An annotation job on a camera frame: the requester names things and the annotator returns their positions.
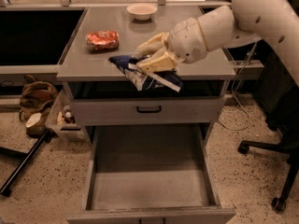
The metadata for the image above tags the black drawer handle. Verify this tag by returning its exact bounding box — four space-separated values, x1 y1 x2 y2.
136 105 162 114

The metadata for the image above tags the white cable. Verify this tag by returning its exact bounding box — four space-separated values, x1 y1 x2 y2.
218 40 260 132

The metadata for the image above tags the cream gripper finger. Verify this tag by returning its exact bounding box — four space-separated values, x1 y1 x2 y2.
135 32 169 56
137 48 183 73

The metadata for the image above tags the brown backpack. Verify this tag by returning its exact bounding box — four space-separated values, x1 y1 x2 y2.
19 75 58 137

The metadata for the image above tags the black metal stand leg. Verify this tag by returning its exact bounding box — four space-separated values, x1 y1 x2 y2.
0 130 51 197

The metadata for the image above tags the white bowl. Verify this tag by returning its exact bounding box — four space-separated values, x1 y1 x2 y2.
127 3 158 21

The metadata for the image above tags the clear plastic bin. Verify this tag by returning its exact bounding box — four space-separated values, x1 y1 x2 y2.
46 90 85 142

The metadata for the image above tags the closed top drawer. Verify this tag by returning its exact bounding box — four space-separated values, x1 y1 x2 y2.
72 97 225 126

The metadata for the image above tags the red chip bag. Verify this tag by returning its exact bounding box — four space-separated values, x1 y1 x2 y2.
86 30 120 51

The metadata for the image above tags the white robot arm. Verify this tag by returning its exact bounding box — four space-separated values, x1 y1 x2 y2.
136 0 299 84

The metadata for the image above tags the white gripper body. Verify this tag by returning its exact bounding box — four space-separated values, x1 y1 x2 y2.
168 18 207 63

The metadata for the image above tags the blue chip bag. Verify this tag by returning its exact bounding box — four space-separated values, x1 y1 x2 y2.
108 55 183 92

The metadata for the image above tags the grey drawer cabinet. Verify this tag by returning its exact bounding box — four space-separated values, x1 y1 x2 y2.
56 5 236 224

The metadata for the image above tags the open middle drawer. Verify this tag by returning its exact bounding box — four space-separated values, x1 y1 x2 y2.
67 124 235 224

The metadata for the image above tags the black office chair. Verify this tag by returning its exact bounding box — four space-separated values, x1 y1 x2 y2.
237 53 299 213

